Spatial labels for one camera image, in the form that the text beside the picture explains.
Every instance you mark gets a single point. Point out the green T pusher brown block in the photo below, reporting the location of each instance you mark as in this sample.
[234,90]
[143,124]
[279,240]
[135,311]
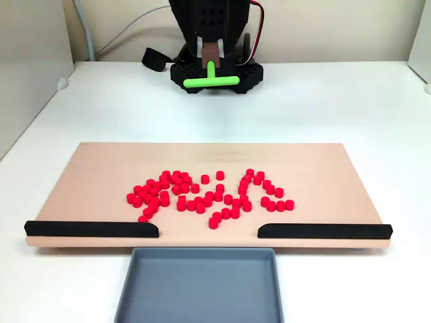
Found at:
[210,72]

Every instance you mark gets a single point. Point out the red cylindrical granule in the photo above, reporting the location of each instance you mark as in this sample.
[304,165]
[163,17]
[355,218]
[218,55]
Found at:
[265,201]
[157,185]
[131,198]
[155,202]
[247,206]
[182,180]
[150,182]
[206,201]
[279,192]
[244,198]
[165,179]
[198,201]
[191,205]
[260,175]
[204,179]
[213,222]
[182,198]
[235,212]
[225,213]
[249,172]
[184,175]
[173,179]
[136,202]
[218,196]
[216,216]
[154,191]
[247,178]
[200,208]
[243,183]
[142,194]
[165,174]
[194,187]
[179,183]
[148,198]
[236,203]
[147,188]
[220,175]
[220,187]
[164,201]
[189,180]
[175,190]
[280,205]
[271,206]
[153,208]
[165,184]
[176,174]
[257,181]
[184,187]
[267,184]
[181,206]
[137,189]
[148,212]
[209,196]
[164,194]
[289,204]
[228,199]
[242,190]
[270,190]
[143,219]

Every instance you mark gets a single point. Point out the beige flat board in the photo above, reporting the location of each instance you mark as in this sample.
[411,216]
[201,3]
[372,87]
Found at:
[101,168]

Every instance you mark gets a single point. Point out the black foam bumper strip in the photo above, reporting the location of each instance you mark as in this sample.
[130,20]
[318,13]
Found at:
[323,231]
[84,229]

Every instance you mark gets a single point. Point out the grey rectangular tray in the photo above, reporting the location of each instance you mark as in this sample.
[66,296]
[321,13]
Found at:
[202,289]

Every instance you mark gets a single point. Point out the white corner bracket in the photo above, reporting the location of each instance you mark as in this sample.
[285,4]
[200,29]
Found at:
[62,83]
[428,88]

